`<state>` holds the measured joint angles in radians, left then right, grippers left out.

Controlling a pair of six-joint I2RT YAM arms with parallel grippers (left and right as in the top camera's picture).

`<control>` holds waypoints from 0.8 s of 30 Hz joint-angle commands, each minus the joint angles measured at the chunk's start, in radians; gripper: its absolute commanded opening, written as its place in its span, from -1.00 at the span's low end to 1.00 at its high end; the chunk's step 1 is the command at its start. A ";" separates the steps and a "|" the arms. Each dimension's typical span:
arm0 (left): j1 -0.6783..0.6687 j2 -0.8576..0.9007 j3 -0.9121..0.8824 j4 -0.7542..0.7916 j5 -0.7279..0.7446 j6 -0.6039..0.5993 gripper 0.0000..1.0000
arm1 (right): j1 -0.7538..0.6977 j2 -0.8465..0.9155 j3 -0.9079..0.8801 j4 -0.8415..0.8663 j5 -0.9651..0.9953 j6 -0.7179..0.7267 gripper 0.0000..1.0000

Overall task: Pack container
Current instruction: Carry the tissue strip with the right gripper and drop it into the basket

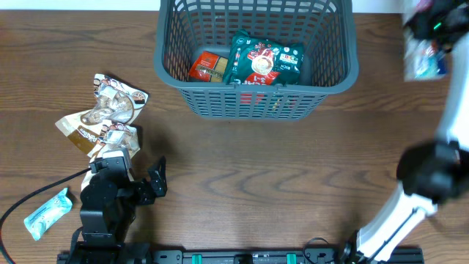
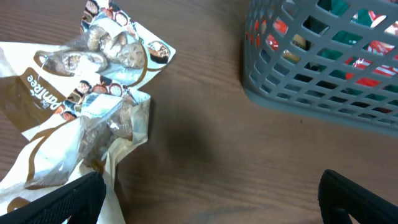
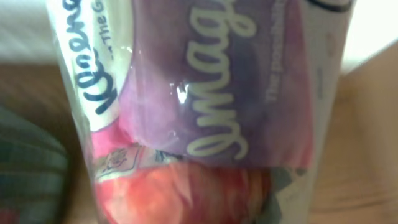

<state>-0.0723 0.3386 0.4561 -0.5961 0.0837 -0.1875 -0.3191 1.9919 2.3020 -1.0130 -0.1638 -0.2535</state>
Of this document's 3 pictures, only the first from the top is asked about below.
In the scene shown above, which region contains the colourful tissue pack strip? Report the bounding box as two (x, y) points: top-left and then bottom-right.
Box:
(401, 0), (450, 82)

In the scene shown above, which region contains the green Nescafe coffee bag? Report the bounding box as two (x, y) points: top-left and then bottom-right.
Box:
(223, 29), (304, 86)

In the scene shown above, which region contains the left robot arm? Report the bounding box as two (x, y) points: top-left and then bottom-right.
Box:
(56, 157), (168, 264)

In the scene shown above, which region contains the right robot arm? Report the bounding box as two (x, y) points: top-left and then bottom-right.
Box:
(335, 1), (468, 263)

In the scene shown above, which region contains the lower beige snack pouch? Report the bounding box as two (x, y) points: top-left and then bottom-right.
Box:
(89, 120), (140, 163)

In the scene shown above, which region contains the middle brown snack pouch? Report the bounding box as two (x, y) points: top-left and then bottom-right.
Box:
(55, 110), (106, 158)

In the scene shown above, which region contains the brown snack pouch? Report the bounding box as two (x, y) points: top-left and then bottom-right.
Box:
(80, 73), (149, 125)
(55, 110), (106, 158)

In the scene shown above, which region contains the upper brown snack pouch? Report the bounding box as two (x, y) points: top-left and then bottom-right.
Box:
(80, 73), (149, 125)

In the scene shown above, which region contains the light blue wipes packet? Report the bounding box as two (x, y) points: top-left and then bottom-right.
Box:
(23, 188), (73, 241)

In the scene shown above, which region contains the grey plastic basket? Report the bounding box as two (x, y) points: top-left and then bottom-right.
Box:
(154, 0), (359, 120)

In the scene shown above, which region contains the left black cable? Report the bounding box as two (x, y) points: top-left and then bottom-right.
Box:
(0, 166), (92, 264)

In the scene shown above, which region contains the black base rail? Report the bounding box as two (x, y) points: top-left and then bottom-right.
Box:
(56, 241), (426, 264)

